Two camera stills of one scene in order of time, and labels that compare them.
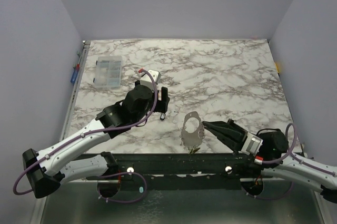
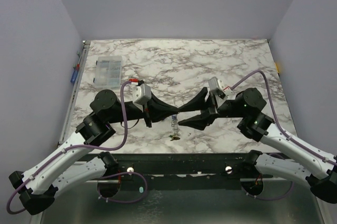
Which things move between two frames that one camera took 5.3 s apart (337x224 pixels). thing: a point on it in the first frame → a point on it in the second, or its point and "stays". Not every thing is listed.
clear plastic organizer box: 108,71 stays
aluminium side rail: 75,89 stays
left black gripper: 161,105 → 156,110
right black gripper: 239,138 → 213,106
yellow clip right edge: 277,68 stays
